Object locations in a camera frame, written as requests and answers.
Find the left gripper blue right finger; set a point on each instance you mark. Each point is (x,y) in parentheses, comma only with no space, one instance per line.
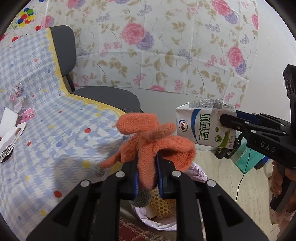
(159,174)

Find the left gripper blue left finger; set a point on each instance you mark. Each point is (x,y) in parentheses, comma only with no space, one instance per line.
(135,180)

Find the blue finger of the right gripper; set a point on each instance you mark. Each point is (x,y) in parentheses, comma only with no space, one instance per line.
(251,118)

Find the woven bamboo basket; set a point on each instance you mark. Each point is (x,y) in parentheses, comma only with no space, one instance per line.
(162,208)

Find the orange knitted glove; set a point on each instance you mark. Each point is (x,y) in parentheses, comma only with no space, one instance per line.
(150,138)

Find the white green milk carton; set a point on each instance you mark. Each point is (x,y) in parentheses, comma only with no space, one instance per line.
(199,121)

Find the pink small card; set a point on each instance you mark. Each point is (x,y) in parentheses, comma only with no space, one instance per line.
(26,115)

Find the white foam block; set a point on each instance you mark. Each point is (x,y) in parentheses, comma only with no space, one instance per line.
(8,121)

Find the clear sticker bag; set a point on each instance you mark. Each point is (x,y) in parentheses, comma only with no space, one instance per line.
(18,94)

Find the pink bag trash bin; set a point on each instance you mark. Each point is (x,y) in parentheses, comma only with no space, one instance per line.
(148,217)

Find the person right hand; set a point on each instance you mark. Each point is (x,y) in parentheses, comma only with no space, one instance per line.
(277,178)

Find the teal box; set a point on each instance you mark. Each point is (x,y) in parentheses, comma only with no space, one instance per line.
(248,159)

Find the red plaid rug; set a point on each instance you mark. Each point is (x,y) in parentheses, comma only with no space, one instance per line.
(129,231)

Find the dark grey chair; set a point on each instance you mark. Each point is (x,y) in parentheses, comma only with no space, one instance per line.
(97,92)

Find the blue checked cloth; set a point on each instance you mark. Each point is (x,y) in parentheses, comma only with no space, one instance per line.
(62,143)

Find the white paper sheet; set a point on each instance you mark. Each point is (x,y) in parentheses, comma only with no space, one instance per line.
(9,140)

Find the floral pattern wall sheet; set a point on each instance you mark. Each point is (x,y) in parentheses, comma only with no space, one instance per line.
(200,48)

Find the balloon pattern wall sheet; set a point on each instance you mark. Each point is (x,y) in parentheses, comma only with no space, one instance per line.
(19,18)

